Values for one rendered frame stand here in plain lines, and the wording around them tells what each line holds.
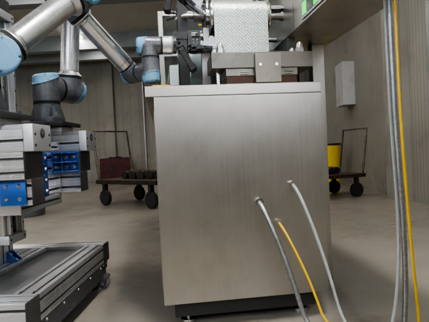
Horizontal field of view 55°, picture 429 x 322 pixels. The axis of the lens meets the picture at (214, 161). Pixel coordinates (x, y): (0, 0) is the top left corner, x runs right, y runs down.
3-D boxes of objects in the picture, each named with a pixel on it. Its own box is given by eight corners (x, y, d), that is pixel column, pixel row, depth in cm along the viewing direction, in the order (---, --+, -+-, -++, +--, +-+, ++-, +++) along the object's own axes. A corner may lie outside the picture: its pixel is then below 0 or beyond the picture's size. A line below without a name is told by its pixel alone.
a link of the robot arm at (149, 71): (149, 85, 181) (147, 61, 181) (165, 82, 173) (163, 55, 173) (133, 84, 175) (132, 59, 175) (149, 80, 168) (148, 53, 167)
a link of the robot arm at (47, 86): (26, 101, 186) (24, 71, 185) (50, 104, 198) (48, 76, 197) (45, 99, 180) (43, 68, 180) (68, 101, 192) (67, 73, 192)
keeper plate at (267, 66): (255, 83, 158) (253, 54, 158) (280, 82, 160) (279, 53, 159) (256, 82, 156) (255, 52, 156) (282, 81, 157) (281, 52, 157)
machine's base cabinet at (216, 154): (163, 220, 400) (158, 131, 398) (228, 216, 408) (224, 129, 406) (163, 333, 150) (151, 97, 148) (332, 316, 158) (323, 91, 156)
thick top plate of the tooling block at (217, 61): (207, 76, 172) (206, 61, 172) (299, 73, 177) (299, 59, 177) (212, 68, 156) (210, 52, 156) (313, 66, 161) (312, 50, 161)
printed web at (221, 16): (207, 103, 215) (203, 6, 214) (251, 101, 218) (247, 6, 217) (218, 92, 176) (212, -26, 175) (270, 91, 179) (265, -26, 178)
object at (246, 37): (216, 67, 177) (214, 23, 176) (269, 66, 180) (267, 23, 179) (216, 66, 176) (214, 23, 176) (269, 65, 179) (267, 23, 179)
